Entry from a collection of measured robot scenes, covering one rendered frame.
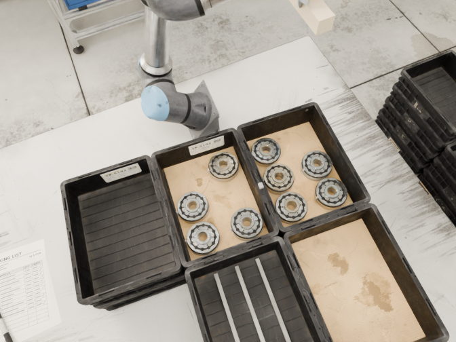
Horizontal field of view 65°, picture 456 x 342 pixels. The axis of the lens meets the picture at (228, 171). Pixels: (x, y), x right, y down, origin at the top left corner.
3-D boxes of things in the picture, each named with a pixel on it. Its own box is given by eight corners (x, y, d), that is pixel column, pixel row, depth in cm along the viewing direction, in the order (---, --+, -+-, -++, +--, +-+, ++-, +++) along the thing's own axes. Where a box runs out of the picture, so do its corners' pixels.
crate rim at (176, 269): (62, 184, 118) (59, 181, 115) (150, 156, 121) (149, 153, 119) (81, 307, 100) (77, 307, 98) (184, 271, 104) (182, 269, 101)
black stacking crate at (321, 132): (236, 144, 133) (235, 127, 122) (310, 120, 136) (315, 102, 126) (277, 243, 116) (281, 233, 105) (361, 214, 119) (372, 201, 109)
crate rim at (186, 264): (150, 156, 121) (149, 153, 119) (235, 129, 124) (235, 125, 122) (184, 271, 104) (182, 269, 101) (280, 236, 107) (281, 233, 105)
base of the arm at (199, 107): (183, 115, 150) (163, 112, 144) (199, 85, 143) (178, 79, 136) (199, 138, 142) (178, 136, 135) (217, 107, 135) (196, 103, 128)
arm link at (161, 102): (174, 129, 137) (142, 125, 128) (166, 101, 142) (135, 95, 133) (191, 111, 130) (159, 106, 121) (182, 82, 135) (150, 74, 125)
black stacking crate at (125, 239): (75, 196, 126) (60, 182, 116) (157, 169, 129) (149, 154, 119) (94, 309, 109) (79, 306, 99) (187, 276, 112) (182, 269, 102)
